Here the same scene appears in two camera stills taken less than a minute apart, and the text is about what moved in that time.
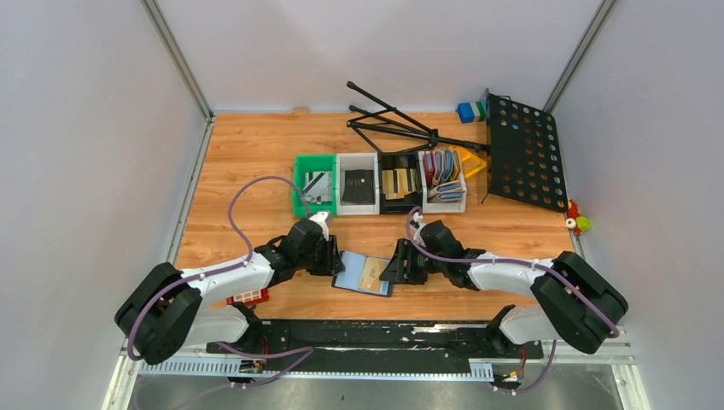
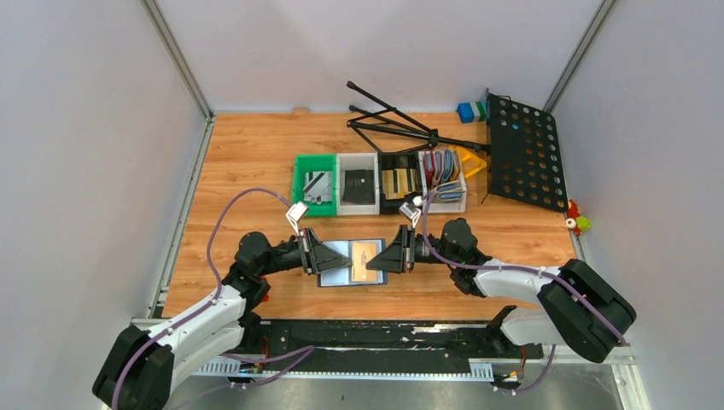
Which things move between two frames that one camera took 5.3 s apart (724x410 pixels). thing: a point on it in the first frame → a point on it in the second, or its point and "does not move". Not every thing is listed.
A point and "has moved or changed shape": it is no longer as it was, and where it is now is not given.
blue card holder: x=363 y=273 has moved or changed shape
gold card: x=371 y=271 has moved or changed shape
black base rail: x=385 y=340 does not move
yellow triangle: x=470 y=162 does not move
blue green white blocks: x=472 y=112 does not move
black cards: x=359 y=186 does not move
